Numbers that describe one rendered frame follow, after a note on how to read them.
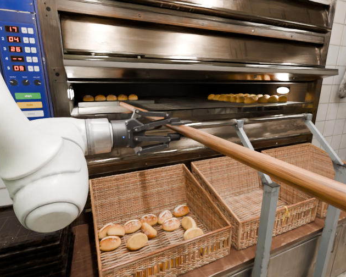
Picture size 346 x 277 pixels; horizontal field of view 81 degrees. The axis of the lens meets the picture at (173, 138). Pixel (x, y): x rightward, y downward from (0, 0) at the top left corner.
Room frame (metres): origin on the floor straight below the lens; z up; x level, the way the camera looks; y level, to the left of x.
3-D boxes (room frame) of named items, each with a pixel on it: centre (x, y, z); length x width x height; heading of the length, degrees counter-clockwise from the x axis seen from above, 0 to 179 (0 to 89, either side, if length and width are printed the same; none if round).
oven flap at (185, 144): (1.34, -0.33, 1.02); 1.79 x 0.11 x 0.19; 114
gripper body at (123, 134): (0.54, 0.12, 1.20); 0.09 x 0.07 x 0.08; 114
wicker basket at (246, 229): (1.10, -0.46, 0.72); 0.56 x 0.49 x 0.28; 114
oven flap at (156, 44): (1.34, -0.33, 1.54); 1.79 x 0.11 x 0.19; 114
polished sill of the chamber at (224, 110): (1.36, -0.32, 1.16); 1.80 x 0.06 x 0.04; 114
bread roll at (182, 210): (1.04, -0.05, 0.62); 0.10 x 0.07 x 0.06; 119
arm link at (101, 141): (0.51, 0.19, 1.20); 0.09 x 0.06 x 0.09; 24
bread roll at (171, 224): (0.92, 0.01, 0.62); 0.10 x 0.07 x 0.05; 111
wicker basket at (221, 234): (0.86, 0.09, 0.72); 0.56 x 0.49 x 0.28; 114
